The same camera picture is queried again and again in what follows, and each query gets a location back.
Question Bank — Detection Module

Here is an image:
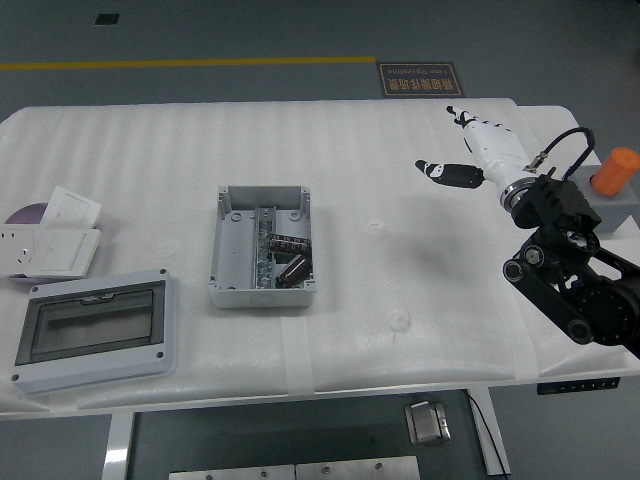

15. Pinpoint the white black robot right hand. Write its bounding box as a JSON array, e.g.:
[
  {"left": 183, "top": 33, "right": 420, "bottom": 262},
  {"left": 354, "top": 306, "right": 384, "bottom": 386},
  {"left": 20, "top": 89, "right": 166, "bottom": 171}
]
[{"left": 414, "top": 104, "right": 529, "bottom": 194}]

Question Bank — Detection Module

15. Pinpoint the open grey plastic box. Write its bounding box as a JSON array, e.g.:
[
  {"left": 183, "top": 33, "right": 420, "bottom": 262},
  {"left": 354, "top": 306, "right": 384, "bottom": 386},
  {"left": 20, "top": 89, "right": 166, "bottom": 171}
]
[{"left": 208, "top": 184, "right": 319, "bottom": 310}]

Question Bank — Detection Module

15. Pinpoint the black floor sign orange text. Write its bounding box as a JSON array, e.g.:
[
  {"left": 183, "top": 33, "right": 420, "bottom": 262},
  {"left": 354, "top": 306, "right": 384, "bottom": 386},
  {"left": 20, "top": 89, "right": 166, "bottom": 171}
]
[{"left": 375, "top": 61, "right": 467, "bottom": 100}]

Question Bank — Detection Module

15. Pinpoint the orange cylinder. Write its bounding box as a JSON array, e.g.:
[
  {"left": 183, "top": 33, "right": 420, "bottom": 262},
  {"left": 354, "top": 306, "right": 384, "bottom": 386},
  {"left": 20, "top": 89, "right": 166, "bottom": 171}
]
[{"left": 592, "top": 146, "right": 640, "bottom": 197}]

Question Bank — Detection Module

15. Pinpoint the grey block holder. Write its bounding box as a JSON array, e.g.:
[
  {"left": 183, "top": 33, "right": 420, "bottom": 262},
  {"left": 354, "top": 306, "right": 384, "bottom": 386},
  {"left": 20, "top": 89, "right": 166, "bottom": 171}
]
[{"left": 569, "top": 163, "right": 640, "bottom": 235}]

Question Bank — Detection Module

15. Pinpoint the white foam mat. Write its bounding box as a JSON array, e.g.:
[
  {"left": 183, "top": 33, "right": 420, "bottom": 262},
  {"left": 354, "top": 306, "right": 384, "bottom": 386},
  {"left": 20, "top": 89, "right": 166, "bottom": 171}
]
[{"left": 0, "top": 98, "right": 546, "bottom": 417}]

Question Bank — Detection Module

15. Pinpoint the black table control panel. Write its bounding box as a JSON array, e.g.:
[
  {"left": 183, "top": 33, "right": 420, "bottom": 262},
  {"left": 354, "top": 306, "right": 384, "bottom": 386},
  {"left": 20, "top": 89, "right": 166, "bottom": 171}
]
[{"left": 537, "top": 377, "right": 622, "bottom": 397}]

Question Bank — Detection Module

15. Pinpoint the white table leg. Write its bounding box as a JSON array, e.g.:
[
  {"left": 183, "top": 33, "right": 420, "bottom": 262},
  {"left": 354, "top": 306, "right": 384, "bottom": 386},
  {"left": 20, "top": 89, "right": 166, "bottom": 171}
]
[
  {"left": 467, "top": 386, "right": 513, "bottom": 477},
  {"left": 101, "top": 410, "right": 137, "bottom": 480}
]

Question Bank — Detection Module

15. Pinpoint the grey lid with clear window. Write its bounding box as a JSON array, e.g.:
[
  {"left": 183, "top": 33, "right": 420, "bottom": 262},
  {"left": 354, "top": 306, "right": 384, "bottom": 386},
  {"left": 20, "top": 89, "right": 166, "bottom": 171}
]
[{"left": 10, "top": 268, "right": 180, "bottom": 397}]

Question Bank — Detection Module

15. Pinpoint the purple disc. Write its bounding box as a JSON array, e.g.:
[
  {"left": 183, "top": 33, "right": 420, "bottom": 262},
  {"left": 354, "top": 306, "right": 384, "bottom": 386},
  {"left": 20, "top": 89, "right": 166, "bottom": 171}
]
[{"left": 4, "top": 202, "right": 50, "bottom": 225}]

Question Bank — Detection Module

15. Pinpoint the white socket panel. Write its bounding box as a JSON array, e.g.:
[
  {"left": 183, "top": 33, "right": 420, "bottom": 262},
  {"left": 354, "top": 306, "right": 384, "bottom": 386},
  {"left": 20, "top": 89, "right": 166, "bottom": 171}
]
[{"left": 0, "top": 224, "right": 42, "bottom": 277}]

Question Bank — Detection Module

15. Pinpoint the metal rail in grey box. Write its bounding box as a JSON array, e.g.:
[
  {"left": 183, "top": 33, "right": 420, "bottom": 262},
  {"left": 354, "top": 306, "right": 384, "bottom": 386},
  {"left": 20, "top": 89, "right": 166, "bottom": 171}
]
[{"left": 253, "top": 204, "right": 279, "bottom": 291}]

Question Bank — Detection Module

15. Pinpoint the thin black cable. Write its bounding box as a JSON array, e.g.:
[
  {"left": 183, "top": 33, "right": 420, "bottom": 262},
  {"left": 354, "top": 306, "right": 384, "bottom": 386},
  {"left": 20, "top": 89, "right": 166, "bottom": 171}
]
[{"left": 466, "top": 392, "right": 504, "bottom": 477}]

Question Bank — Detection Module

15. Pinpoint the grey metal base plate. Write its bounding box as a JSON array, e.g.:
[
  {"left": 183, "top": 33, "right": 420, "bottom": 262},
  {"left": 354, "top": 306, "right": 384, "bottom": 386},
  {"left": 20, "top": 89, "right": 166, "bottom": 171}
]
[
  {"left": 168, "top": 464, "right": 297, "bottom": 480},
  {"left": 294, "top": 455, "right": 422, "bottom": 480}
]

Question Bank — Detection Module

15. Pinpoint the white switch plate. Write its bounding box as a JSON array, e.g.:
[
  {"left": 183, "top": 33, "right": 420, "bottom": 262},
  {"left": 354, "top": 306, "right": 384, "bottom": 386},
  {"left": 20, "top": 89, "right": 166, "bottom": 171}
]
[{"left": 40, "top": 185, "right": 103, "bottom": 230}]

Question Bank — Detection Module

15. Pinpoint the white switch panel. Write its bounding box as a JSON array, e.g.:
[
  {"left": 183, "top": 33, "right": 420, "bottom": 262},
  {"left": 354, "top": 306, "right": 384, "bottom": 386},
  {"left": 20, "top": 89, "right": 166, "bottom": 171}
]
[{"left": 29, "top": 228, "right": 103, "bottom": 280}]

